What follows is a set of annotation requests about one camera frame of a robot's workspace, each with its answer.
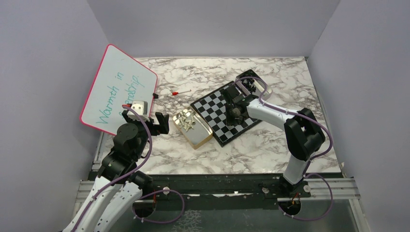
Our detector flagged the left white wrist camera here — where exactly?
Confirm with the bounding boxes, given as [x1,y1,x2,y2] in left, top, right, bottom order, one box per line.
[131,101,149,120]

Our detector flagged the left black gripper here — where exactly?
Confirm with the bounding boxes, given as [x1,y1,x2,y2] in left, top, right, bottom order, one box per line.
[124,110,169,160]

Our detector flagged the silver white tin tray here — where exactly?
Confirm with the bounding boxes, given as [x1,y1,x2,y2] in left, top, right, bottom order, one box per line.
[234,70,273,101]

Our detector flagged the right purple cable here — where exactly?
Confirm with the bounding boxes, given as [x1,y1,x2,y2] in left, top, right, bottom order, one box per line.
[234,76,335,222]

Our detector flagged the black white chess board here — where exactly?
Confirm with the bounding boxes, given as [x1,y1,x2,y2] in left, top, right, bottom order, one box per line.
[190,81,261,147]

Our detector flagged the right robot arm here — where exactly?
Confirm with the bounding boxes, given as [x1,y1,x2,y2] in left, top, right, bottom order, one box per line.
[222,85,325,197]

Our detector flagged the purple cable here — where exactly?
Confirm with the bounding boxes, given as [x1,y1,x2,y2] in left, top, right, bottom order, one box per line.
[69,104,186,232]
[234,76,335,222]

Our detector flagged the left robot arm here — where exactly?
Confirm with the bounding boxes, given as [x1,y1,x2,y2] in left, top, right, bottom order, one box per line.
[64,106,169,232]

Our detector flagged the black metal base rail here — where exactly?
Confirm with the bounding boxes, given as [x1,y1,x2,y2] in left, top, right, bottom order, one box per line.
[75,173,361,212]

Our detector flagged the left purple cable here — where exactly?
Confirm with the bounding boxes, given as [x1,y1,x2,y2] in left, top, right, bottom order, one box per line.
[69,104,186,232]

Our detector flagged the pile of black pieces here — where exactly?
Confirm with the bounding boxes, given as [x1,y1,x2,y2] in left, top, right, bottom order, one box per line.
[241,78,257,92]

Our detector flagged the white board pink rim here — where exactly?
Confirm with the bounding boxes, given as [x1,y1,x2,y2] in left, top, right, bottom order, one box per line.
[80,44,158,135]

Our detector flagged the gold tin tray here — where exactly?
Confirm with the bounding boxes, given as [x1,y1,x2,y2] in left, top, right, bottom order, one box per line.
[172,106,213,150]

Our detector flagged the red capped white marker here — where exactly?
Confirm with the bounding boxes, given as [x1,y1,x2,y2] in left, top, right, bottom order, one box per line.
[172,89,191,96]

